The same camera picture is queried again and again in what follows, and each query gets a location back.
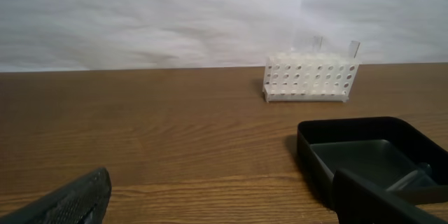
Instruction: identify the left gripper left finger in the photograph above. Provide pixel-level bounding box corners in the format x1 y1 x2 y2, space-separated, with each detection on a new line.
0 167 113 224

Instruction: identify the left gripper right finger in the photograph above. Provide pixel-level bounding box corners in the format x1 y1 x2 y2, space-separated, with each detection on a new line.
331 168 448 224

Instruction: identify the clear test tube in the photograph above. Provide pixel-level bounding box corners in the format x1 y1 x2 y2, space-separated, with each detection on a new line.
311 35 324 55
346 40 362 60
384 162 438 193

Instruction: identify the black tray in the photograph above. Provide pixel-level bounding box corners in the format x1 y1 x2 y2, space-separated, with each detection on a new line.
296 115 448 211

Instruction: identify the white test tube rack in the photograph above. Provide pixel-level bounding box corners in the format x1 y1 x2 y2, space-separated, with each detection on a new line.
262 52 361 104

